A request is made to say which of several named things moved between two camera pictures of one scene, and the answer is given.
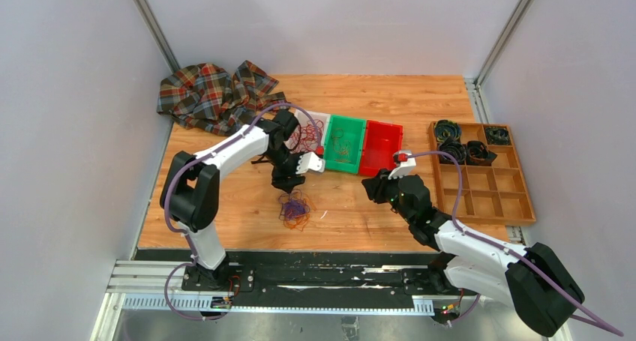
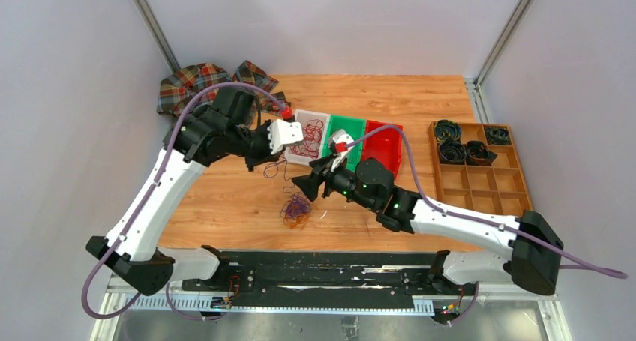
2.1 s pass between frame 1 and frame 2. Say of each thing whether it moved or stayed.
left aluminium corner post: stayed
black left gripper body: moved
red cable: stayed
